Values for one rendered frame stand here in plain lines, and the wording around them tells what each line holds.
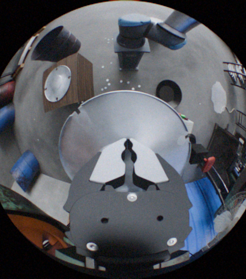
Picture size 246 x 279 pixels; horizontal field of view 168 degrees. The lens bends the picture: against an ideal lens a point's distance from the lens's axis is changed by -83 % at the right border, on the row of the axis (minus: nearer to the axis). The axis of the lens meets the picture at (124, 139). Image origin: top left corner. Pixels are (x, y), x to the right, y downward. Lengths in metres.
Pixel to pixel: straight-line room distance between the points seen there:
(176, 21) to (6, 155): 3.59
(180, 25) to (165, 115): 0.32
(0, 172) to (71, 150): 3.34
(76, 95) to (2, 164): 3.17
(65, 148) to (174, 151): 0.22
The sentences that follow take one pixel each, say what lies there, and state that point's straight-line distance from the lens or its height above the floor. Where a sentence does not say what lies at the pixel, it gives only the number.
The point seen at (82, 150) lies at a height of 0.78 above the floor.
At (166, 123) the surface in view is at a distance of 0.16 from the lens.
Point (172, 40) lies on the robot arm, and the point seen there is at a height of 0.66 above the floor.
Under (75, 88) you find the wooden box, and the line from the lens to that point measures 0.65.
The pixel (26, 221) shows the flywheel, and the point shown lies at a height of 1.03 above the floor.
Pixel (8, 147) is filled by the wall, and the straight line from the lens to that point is 3.40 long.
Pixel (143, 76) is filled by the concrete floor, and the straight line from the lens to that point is 0.95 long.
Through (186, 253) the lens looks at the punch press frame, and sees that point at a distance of 0.38.
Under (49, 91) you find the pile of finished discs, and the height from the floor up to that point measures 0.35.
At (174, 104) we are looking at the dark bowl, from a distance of 1.01.
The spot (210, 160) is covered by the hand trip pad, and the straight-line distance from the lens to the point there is 0.38.
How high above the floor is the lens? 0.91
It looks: 62 degrees down
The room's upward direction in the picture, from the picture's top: 180 degrees clockwise
